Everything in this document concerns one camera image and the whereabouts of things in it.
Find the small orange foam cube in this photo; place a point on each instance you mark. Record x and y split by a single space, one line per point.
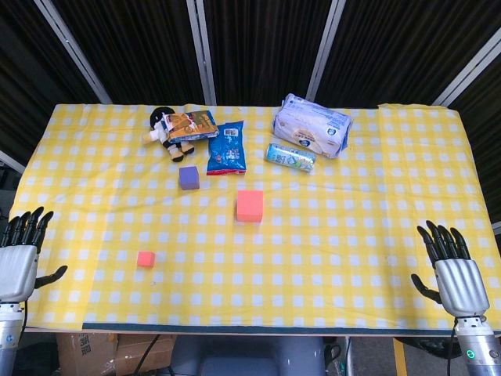
146 259

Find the orange blue snack box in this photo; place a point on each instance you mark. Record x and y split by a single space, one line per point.
193 125

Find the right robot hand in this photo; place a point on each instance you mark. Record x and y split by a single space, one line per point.
462 284

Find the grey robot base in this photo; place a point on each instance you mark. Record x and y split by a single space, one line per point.
250 356

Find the yellow table leg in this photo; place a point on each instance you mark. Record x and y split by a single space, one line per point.
399 358

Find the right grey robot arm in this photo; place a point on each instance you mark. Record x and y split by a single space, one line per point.
475 348

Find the plush doll black white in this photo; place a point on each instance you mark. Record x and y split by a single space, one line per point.
160 129

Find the large orange foam cube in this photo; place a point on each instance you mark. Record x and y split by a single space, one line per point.
249 207

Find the purple cube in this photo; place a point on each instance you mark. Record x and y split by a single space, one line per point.
189 178

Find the yellow checkered tablecloth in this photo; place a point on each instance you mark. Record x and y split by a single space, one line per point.
313 254

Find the brown cardboard box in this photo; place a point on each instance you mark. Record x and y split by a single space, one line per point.
98 354

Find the white tissue pack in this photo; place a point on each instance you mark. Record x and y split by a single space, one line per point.
309 125

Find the blue snack bag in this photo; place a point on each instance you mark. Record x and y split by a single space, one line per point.
228 150

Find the white frame post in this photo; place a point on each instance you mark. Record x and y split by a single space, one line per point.
467 68
325 51
74 51
201 51

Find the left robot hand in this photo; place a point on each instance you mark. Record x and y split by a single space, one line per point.
17 270

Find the green drink can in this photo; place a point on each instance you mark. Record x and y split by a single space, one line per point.
289 157

